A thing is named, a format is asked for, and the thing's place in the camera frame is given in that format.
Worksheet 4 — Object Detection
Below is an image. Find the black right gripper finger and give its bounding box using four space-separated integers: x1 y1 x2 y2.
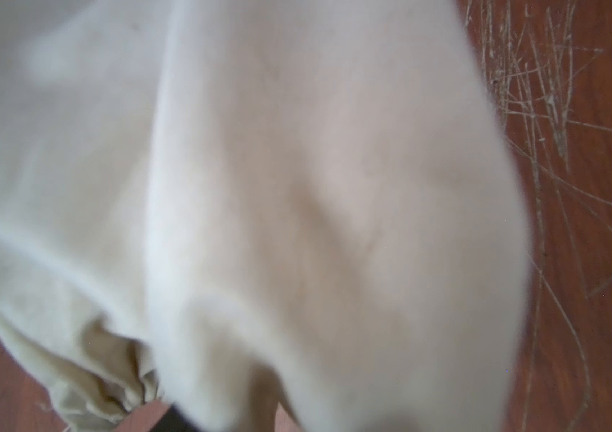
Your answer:
150 406 200 432

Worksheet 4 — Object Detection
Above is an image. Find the cream cloth drawstring soil bag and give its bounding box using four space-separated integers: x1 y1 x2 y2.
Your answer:
0 1 531 431

